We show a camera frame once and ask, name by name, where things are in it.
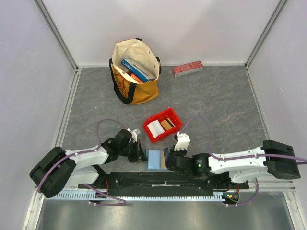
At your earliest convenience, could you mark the white cards stack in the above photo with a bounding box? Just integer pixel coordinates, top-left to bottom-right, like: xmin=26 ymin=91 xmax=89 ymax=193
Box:
xmin=147 ymin=120 xmax=165 ymax=138

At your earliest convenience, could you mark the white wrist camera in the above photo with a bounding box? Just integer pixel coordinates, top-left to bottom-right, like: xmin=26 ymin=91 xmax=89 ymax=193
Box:
xmin=127 ymin=128 xmax=141 ymax=142
xmin=174 ymin=132 xmax=190 ymax=151

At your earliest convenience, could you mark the gold brown credit card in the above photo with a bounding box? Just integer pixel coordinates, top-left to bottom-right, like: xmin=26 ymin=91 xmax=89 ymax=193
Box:
xmin=160 ymin=151 xmax=166 ymax=169

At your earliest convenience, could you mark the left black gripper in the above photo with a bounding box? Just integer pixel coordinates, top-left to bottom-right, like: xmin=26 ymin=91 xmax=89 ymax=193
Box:
xmin=119 ymin=139 xmax=149 ymax=162

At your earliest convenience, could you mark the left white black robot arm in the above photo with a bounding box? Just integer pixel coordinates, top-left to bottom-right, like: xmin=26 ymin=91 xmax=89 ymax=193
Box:
xmin=29 ymin=129 xmax=148 ymax=198

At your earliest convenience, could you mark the yellow canvas tote bag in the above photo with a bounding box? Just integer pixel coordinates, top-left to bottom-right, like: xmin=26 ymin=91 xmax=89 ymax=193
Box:
xmin=109 ymin=38 xmax=161 ymax=104

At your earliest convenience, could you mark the red plastic bin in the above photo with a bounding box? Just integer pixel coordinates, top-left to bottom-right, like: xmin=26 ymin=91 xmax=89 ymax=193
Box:
xmin=143 ymin=107 xmax=182 ymax=144

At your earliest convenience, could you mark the blue book in bag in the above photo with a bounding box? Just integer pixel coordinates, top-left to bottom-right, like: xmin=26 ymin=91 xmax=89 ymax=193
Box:
xmin=121 ymin=58 xmax=151 ymax=82

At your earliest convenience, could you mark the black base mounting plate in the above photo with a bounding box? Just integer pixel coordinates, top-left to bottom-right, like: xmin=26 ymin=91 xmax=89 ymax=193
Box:
xmin=90 ymin=171 xmax=249 ymax=191

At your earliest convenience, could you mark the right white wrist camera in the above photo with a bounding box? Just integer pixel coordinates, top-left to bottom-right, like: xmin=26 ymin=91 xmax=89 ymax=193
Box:
xmin=174 ymin=132 xmax=190 ymax=151

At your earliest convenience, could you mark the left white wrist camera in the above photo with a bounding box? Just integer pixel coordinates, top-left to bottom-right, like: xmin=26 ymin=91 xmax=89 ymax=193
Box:
xmin=127 ymin=128 xmax=141 ymax=142

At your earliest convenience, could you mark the grey slotted cable duct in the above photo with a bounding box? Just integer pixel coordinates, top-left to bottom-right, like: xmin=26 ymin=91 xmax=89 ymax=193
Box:
xmin=49 ymin=190 xmax=226 ymax=202

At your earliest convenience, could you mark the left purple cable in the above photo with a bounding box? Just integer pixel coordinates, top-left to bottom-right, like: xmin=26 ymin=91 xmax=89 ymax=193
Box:
xmin=37 ymin=119 xmax=132 ymax=207

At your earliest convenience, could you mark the orange book in bag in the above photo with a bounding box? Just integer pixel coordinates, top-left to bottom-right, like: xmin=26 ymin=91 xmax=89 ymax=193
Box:
xmin=130 ymin=73 xmax=143 ymax=83

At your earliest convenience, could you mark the red rectangular carton box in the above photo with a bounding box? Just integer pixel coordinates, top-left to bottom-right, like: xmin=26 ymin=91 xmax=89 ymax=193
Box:
xmin=173 ymin=60 xmax=203 ymax=78

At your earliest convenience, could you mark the brown striped card in bin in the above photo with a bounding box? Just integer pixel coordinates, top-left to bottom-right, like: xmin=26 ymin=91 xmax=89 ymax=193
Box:
xmin=160 ymin=118 xmax=175 ymax=131

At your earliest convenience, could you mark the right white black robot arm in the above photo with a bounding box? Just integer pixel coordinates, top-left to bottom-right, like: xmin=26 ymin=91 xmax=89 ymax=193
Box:
xmin=165 ymin=140 xmax=301 ymax=189

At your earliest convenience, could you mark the blue leather card holder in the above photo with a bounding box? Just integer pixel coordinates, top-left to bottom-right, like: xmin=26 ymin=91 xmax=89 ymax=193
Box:
xmin=146 ymin=148 xmax=169 ymax=171

